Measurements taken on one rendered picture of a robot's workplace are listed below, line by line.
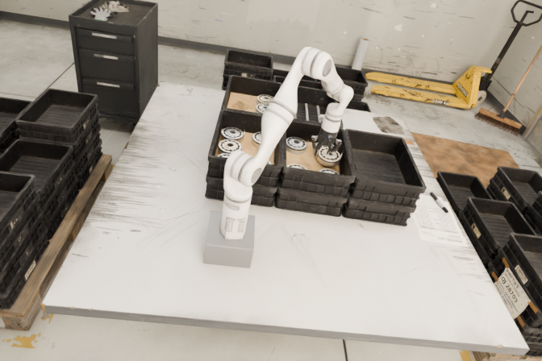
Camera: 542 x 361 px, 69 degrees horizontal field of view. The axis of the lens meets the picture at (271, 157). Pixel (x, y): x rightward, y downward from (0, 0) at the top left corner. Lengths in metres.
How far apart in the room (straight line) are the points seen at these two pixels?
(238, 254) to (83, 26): 2.09
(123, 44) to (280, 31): 2.39
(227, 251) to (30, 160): 1.45
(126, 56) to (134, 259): 1.83
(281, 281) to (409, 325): 0.46
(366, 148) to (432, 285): 0.72
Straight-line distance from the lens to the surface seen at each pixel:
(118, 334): 2.16
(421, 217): 1.97
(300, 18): 4.91
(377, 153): 2.04
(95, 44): 3.09
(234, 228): 1.38
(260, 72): 3.29
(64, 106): 2.79
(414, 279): 1.67
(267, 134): 1.23
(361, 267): 1.61
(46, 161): 2.51
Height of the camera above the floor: 1.85
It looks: 35 degrees down
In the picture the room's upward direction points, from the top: 11 degrees clockwise
